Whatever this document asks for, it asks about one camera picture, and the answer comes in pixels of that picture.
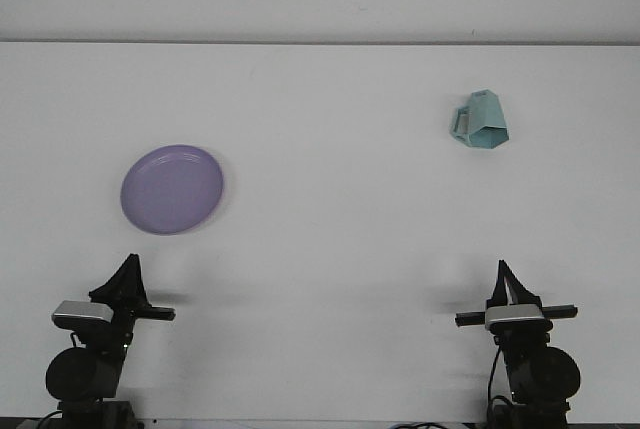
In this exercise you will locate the arm grey camera box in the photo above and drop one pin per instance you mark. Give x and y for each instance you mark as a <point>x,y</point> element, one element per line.
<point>515,314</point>
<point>80,314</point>

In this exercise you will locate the pale blue hexagonal cup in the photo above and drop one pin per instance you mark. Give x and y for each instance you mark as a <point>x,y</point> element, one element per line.
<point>487,111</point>

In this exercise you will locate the pale purple round plate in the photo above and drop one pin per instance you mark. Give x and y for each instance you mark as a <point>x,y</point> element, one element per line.
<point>170,189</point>

